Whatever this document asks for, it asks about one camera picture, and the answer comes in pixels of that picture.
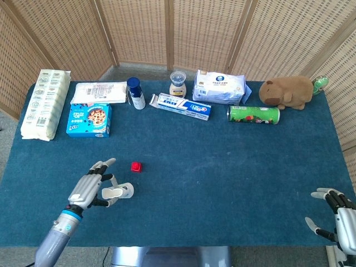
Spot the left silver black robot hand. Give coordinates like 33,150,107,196
68,157,120,210

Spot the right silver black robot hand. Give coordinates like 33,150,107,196
305,187,356,255

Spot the white floral paper cup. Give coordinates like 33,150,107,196
101,182,135,200

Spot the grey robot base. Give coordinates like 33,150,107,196
111,246,232,267

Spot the blue cookie box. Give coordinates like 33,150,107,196
66,103,113,139

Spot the long cream tissue pack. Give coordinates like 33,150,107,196
21,68,72,142

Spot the flat white plastic pouch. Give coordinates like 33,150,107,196
70,81,128,105

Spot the white bottle with blue cap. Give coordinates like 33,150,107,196
126,77,146,111

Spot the blue table cloth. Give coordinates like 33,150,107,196
0,80,356,248

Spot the white blue toothpaste box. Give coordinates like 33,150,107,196
149,93,212,121

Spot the mayonnaise squeeze bottle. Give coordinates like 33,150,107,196
169,71,187,98

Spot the green round toy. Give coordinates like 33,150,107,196
311,76,329,96

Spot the green Pringles can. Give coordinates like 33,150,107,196
226,105,281,125

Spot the brown capybara plush toy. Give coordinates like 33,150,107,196
259,75,314,111

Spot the white blue wipes pack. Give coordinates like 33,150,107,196
192,69,253,106

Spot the wicker folding screen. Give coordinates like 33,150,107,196
0,0,356,195

